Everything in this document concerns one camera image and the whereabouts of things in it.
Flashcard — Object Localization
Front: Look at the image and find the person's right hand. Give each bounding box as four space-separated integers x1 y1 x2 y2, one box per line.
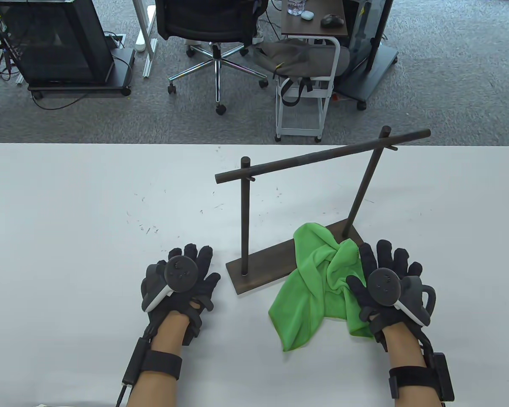
346 240 425 353

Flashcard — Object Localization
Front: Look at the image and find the person's left hand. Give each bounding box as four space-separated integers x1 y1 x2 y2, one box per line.
141 243 221 345

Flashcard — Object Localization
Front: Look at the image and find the dark wooden desktop rack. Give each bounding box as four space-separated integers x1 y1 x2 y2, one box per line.
215 126 431 296

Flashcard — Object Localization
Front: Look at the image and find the green square towel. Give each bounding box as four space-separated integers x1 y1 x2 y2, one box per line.
268 223 376 352

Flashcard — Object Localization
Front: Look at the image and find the person's left forearm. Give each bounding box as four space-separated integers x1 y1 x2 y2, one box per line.
126 312 191 407

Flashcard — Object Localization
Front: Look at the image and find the white desktop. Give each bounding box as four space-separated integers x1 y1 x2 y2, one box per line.
0 143 509 407

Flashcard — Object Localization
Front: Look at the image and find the black and white hand controller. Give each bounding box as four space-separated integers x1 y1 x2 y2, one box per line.
141 256 200 313
367 268 436 327

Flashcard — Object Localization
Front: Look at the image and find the grey wheeled stand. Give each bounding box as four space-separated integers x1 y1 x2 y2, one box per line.
335 0 399 111

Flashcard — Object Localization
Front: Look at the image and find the white desk leg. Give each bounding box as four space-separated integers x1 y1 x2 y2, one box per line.
132 0 158 78

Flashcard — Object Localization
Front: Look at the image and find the grey backpack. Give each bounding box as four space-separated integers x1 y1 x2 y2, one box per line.
254 40 350 106

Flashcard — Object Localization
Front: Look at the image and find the white-framed brown side table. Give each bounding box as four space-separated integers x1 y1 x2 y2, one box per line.
275 0 348 142

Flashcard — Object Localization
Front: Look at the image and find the black office chair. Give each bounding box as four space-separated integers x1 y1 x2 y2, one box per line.
155 0 270 116

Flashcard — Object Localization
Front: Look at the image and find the black wheeled cabinet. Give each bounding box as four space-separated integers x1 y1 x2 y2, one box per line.
0 0 135 99

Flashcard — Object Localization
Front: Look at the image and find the black wrist strap unit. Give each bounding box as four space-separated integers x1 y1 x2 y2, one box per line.
388 352 455 403
123 337 183 386

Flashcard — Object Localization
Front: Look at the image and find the black floor cable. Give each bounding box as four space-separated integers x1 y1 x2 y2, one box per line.
31 87 88 110

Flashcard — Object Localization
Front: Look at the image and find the bundle of cables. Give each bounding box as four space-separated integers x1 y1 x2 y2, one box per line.
0 8 26 85

